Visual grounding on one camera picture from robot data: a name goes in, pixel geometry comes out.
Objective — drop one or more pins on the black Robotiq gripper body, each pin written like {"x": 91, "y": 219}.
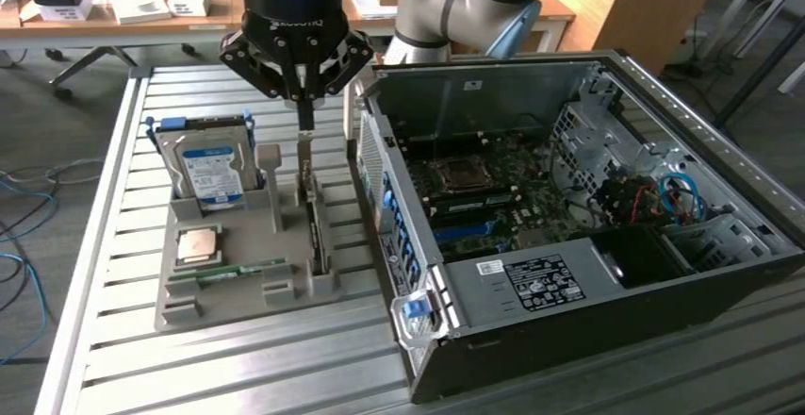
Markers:
{"x": 292, "y": 19}

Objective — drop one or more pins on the black GPU with silver bracket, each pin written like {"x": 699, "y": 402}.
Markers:
{"x": 318, "y": 236}

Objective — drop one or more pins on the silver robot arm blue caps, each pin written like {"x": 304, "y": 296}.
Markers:
{"x": 428, "y": 9}

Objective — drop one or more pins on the white paper sheet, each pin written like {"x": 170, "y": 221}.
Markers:
{"x": 374, "y": 4}

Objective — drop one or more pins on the white labelled box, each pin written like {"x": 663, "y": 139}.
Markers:
{"x": 188, "y": 4}

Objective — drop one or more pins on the open white box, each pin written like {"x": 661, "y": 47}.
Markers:
{"x": 139, "y": 11}

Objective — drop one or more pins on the hard disk in blue carrier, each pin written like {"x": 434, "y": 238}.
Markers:
{"x": 211, "y": 170}

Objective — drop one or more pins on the wooden office desk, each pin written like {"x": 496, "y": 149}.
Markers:
{"x": 95, "y": 28}

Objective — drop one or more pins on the CPU socket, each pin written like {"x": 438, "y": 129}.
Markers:
{"x": 463, "y": 174}

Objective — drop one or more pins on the white box with black lid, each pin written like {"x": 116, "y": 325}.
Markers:
{"x": 63, "y": 9}

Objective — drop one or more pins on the dark installed RAM stick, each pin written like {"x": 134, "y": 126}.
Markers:
{"x": 472, "y": 204}

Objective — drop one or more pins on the grey plastic parts rack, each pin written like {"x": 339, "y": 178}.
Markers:
{"x": 252, "y": 245}

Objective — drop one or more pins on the copper-topped CPU chip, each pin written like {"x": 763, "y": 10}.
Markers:
{"x": 198, "y": 245}

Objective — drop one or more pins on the blue expansion slot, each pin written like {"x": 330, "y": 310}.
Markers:
{"x": 466, "y": 231}

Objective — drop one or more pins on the green motherboard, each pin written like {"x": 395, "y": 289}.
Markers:
{"x": 542, "y": 198}

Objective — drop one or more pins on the green RAM stick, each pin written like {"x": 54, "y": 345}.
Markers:
{"x": 220, "y": 271}

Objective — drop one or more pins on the wooden cabinet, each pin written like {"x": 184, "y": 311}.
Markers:
{"x": 660, "y": 9}

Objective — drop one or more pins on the blue case release latch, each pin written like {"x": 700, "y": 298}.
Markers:
{"x": 415, "y": 310}

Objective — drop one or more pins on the grey power supply unit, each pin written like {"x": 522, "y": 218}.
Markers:
{"x": 491, "y": 292}

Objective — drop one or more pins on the black open PC case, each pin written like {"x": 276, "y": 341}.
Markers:
{"x": 566, "y": 349}

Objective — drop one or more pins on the silver disk bay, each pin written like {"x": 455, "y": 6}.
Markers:
{"x": 717, "y": 245}

